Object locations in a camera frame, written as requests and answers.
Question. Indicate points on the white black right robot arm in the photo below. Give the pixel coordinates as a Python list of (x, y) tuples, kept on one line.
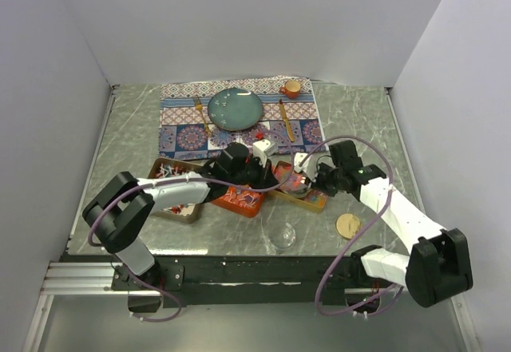
[(437, 264)]

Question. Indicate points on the gold round jar lid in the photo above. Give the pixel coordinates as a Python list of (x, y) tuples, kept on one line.
[(348, 225)]

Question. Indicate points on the gold tin of star candies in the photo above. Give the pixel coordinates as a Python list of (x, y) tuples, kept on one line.
[(315, 201)]

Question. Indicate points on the brown tin of lollipops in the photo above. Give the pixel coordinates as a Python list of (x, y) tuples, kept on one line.
[(178, 201)]

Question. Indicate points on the silver metal scoop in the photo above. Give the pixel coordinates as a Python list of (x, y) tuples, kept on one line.
[(297, 186)]

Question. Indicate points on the aluminium frame rail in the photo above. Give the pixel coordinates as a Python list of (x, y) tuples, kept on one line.
[(84, 279)]

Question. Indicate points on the orange tray of candies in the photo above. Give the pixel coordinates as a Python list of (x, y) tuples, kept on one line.
[(241, 202)]

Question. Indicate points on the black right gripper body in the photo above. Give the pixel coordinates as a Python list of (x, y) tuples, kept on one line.
[(328, 179)]

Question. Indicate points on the gold fork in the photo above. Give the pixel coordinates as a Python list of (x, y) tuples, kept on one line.
[(199, 108)]

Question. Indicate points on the orange coffee cup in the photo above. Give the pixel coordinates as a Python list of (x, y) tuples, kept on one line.
[(291, 89)]

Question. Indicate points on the patterned cloth placemat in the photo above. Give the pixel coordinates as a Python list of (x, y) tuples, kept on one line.
[(181, 129)]

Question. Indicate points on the teal ceramic plate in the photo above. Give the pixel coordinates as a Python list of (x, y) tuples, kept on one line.
[(235, 109)]

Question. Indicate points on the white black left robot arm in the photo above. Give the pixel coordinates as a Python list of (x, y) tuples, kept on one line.
[(119, 211)]

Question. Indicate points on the gold knife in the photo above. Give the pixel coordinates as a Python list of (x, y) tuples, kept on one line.
[(286, 121)]

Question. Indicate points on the clear plastic jar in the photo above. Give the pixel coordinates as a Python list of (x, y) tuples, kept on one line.
[(282, 236)]

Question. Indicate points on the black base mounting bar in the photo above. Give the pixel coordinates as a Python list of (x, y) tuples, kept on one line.
[(177, 282)]

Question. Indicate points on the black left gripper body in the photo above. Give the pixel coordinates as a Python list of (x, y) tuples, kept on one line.
[(252, 174)]

